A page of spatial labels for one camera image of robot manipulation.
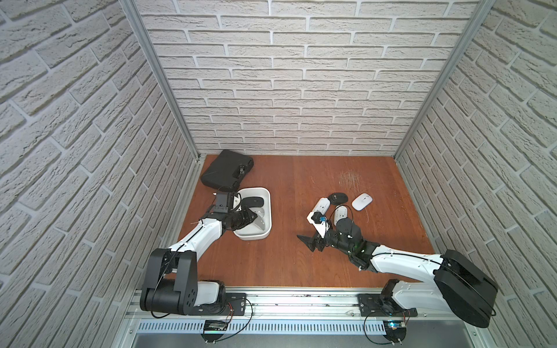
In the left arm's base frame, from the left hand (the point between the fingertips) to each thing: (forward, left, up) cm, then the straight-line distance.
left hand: (257, 212), depth 89 cm
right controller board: (-40, -48, -8) cm, 63 cm away
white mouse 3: (+7, -29, -5) cm, 30 cm away
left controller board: (-38, +12, -8) cm, 41 cm away
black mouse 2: (+10, -37, -5) cm, 39 cm away
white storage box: (-6, +1, -4) cm, 8 cm away
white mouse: (-2, -1, -3) cm, 4 cm away
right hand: (-8, -20, +4) cm, 22 cm away
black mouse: (+9, +3, -5) cm, 10 cm away
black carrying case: (+27, +18, -5) cm, 33 cm away
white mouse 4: (+9, -48, -5) cm, 49 cm away
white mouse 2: (+3, -37, -4) cm, 38 cm away
